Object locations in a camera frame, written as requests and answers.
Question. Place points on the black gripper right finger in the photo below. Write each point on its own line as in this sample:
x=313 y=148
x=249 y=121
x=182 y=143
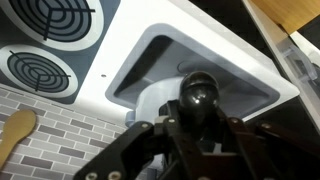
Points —
x=260 y=153

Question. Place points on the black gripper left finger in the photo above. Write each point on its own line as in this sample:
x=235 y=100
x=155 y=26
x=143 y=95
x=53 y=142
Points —
x=133 y=146

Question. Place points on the grey toy sink basin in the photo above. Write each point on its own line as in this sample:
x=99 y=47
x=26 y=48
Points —
x=240 y=86

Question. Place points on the grey fridge door with phone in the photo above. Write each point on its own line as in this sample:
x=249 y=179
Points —
x=271 y=43

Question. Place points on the small wooden toy spoon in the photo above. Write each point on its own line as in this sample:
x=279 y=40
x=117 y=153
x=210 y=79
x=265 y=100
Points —
x=16 y=130

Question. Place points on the white toy kitchen unit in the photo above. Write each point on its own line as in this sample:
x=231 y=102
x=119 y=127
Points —
x=133 y=20

